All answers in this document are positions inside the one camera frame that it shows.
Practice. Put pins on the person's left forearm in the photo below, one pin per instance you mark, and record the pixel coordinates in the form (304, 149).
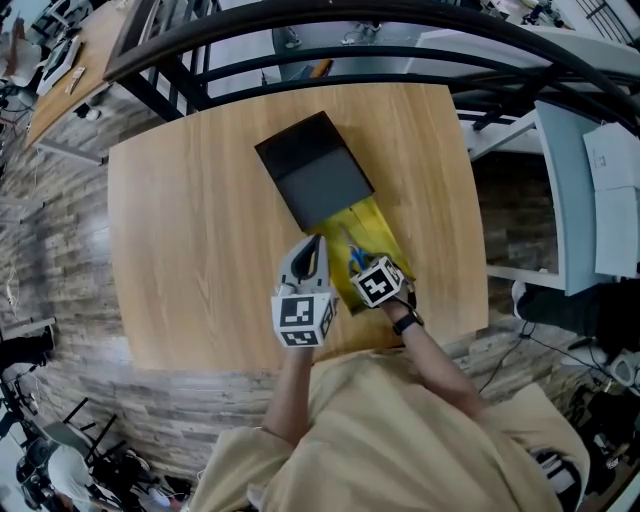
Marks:
(292, 395)

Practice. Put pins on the long wooden desk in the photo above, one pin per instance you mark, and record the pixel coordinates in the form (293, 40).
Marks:
(85, 60)

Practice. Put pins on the black box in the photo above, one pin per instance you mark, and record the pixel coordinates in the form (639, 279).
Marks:
(320, 170)

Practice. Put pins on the person's right forearm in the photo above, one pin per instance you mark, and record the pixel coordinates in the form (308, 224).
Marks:
(440, 365)

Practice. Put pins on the black wristwatch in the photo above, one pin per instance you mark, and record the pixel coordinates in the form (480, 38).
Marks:
(407, 322)

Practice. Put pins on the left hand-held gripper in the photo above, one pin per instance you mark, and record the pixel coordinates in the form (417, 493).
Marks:
(300, 315)

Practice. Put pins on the light blue table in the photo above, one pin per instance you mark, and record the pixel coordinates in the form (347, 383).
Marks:
(567, 200)

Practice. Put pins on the large white box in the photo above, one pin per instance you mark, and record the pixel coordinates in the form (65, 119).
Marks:
(617, 200)

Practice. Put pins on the light wooden table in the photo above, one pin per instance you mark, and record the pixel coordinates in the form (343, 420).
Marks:
(200, 225)

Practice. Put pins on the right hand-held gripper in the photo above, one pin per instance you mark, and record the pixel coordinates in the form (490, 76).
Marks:
(375, 285)

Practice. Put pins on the small brown object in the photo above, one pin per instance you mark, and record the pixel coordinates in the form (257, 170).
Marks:
(75, 81)

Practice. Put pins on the person's pale yellow shirt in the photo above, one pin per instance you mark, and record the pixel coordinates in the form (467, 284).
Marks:
(400, 450)

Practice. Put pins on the black metal railing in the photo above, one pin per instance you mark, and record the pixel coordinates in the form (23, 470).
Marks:
(350, 55)

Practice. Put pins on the white device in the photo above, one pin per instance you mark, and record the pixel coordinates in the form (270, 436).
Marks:
(59, 62)

